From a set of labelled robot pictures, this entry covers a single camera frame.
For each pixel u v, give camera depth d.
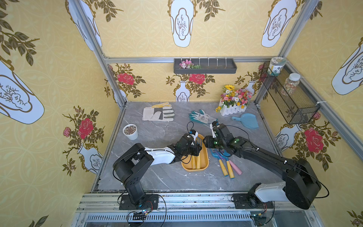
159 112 1.13
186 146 0.71
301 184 0.41
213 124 0.78
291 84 0.72
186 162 0.68
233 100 1.00
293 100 0.83
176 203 0.75
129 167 0.47
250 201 0.66
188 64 0.88
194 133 0.82
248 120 1.09
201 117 1.10
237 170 0.83
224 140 0.63
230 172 0.82
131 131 0.95
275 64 0.84
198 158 0.85
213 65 0.92
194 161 0.86
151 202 0.72
